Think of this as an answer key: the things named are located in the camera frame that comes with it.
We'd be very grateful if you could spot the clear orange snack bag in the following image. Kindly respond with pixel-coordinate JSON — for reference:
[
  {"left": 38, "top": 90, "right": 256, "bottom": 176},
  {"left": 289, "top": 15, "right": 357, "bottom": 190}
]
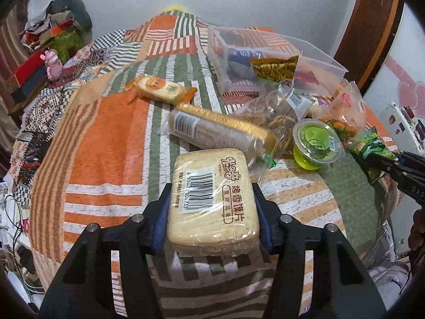
[{"left": 317, "top": 80, "right": 367, "bottom": 142}]

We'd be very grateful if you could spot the red snack packet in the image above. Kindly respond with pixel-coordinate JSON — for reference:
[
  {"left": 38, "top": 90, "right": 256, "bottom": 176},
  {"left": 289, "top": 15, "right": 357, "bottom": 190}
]
[{"left": 294, "top": 68, "right": 320, "bottom": 87}]

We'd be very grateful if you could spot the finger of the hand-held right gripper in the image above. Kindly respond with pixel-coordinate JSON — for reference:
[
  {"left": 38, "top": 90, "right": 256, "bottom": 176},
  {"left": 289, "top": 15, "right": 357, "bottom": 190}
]
[
  {"left": 393, "top": 150, "right": 425, "bottom": 175},
  {"left": 363, "top": 154, "right": 410, "bottom": 182}
]

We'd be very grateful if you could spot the green crinkled snack packet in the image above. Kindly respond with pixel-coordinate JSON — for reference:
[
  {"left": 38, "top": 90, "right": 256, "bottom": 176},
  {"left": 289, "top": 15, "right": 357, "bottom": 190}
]
[{"left": 347, "top": 128, "right": 397, "bottom": 184}]

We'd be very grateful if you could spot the green box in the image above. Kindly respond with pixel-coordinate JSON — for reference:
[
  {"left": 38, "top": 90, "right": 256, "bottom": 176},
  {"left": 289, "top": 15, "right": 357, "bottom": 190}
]
[{"left": 43, "top": 27, "right": 85, "bottom": 62}]

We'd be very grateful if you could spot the brown wooden door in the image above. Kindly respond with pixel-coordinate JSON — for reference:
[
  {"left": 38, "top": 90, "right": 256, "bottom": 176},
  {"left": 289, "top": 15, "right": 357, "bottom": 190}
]
[{"left": 333, "top": 0, "right": 406, "bottom": 98}]

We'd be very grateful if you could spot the green jelly cup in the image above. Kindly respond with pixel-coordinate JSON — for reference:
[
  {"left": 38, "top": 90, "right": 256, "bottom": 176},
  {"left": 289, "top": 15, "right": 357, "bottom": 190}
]
[{"left": 292, "top": 118, "right": 345, "bottom": 172}]

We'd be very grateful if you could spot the white device with stickers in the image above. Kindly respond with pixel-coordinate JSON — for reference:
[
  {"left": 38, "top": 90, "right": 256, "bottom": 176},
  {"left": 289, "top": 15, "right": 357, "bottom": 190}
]
[{"left": 378, "top": 102, "right": 425, "bottom": 157}]

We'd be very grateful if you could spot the clear bag of twisted snacks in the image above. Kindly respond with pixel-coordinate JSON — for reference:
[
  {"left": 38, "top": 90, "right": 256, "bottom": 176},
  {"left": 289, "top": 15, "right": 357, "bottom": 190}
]
[{"left": 232, "top": 85, "right": 315, "bottom": 170}]

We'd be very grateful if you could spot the green yellow snack packet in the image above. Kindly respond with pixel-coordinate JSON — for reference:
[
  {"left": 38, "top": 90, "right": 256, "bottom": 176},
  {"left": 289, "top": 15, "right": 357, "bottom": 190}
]
[{"left": 250, "top": 56, "right": 300, "bottom": 82}]

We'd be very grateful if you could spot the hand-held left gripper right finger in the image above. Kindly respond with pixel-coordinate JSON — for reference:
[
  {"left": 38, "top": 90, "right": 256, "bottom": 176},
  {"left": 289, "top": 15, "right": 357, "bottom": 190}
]
[{"left": 252, "top": 183, "right": 386, "bottom": 319}]

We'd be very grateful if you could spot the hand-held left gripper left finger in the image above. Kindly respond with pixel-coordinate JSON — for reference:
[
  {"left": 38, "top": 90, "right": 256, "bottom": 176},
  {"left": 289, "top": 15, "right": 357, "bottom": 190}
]
[{"left": 38, "top": 183, "right": 173, "bottom": 319}]

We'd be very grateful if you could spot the person's right hand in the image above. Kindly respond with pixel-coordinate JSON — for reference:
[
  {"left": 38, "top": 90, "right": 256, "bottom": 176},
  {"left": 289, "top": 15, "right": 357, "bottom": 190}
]
[{"left": 409, "top": 206, "right": 425, "bottom": 251}]

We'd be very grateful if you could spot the pile of clothes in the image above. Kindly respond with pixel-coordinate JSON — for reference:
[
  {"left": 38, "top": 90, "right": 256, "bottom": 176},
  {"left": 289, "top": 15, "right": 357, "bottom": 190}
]
[{"left": 19, "top": 0, "right": 94, "bottom": 45}]

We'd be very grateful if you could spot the blue white snack packet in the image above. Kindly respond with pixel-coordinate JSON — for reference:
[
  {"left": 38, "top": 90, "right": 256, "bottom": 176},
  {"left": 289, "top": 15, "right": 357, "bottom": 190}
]
[{"left": 227, "top": 47, "right": 264, "bottom": 78}]

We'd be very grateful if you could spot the tangle of cables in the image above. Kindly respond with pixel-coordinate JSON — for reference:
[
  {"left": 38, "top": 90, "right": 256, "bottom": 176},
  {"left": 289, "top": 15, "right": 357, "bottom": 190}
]
[{"left": 0, "top": 181, "right": 45, "bottom": 301}]

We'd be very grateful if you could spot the orange rice cracker packet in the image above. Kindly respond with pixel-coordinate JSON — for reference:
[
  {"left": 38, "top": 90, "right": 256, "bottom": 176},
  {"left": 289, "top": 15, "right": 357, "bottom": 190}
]
[{"left": 124, "top": 73, "right": 198, "bottom": 104}]

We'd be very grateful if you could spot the clear plastic storage container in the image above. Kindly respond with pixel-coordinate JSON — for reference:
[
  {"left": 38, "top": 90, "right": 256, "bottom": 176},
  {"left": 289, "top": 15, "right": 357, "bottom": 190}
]
[{"left": 206, "top": 25, "right": 349, "bottom": 94}]

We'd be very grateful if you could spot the beige bun slice packet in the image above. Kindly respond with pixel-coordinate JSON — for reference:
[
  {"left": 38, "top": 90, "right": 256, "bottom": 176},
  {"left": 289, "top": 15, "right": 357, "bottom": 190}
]
[{"left": 167, "top": 148, "right": 260, "bottom": 257}]

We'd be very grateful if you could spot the red box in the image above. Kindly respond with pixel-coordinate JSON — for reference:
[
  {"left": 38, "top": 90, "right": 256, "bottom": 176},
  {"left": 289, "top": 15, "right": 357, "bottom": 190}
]
[{"left": 7, "top": 52, "right": 47, "bottom": 104}]

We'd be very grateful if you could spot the golden cracker roll packet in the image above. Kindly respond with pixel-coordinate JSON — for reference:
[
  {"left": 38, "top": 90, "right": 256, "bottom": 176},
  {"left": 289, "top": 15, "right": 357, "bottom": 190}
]
[{"left": 163, "top": 102, "right": 278, "bottom": 170}]

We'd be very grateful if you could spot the white cloth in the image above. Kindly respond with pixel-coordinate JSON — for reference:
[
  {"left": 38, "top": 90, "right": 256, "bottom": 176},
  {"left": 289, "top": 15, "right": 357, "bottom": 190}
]
[{"left": 367, "top": 221, "right": 414, "bottom": 295}]

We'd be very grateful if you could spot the pink toy figure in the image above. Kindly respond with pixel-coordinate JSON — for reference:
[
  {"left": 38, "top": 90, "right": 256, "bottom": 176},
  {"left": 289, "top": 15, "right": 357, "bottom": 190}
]
[{"left": 40, "top": 48, "right": 63, "bottom": 82}]

